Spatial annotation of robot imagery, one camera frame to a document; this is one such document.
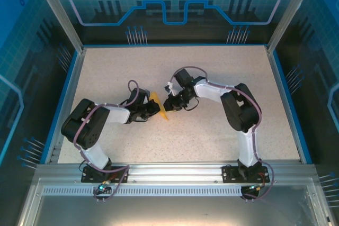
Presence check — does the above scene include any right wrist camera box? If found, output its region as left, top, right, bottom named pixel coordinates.
left=164, top=81, right=176, bottom=96

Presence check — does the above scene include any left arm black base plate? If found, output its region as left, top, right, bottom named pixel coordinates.
left=81, top=166, right=130, bottom=184

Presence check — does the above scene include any aluminium mounting rail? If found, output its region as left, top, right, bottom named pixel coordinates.
left=34, top=160, right=318, bottom=183

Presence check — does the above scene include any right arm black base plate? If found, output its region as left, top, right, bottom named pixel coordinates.
left=221, top=164, right=271, bottom=184

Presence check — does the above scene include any cable connector with green light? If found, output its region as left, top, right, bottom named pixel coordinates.
left=93, top=183, right=114, bottom=203
left=240, top=184, right=266, bottom=202

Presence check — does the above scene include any yellow square paper sheet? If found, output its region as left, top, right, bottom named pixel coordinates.
left=150, top=91, right=171, bottom=122

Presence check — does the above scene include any slotted metal cable duct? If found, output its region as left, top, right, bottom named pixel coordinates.
left=41, top=186, right=246, bottom=196

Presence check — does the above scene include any grey metal sheet panel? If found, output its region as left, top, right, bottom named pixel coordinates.
left=17, top=177, right=335, bottom=226

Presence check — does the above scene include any blue table border frame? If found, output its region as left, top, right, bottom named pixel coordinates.
left=39, top=42, right=314, bottom=165

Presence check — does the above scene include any aluminium frame post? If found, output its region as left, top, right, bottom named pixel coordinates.
left=29, top=0, right=87, bottom=53
left=265, top=0, right=313, bottom=55

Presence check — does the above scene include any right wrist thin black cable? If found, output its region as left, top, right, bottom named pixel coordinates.
left=182, top=98, right=200, bottom=112

